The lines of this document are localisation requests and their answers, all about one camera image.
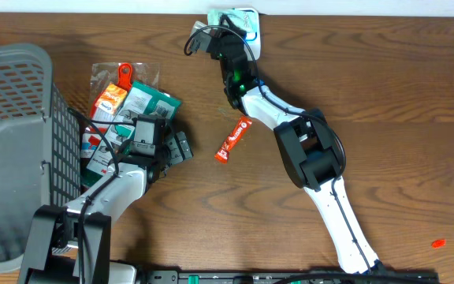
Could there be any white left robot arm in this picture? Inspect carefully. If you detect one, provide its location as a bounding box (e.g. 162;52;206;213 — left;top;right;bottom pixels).
18;131;193;283

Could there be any red packaged item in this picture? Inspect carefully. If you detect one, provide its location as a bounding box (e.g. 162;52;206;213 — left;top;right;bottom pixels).
87;62;160;148

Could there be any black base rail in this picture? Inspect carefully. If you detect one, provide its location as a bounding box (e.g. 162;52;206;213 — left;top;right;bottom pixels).
135;261;441;284

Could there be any grey plastic basket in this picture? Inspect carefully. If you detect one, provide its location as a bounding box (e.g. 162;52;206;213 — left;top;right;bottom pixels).
0;43;80;274

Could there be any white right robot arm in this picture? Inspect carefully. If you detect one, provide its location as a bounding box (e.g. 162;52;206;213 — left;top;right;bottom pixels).
207;27;379;274

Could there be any red snack stick packet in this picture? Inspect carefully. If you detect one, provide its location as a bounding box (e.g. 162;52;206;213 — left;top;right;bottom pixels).
214;116;252;163

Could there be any green packaged item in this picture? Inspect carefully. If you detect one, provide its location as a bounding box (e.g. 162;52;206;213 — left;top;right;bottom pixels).
81;82;181;187

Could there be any pale green small packet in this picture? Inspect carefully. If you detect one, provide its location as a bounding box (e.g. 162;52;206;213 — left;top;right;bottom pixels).
207;8;260;42

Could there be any small red floor marker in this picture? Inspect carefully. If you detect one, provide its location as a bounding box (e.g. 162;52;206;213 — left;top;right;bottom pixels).
431;239;447;249

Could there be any white barcode scanner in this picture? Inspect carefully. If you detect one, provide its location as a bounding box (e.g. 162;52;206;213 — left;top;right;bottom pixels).
226;8;261;60

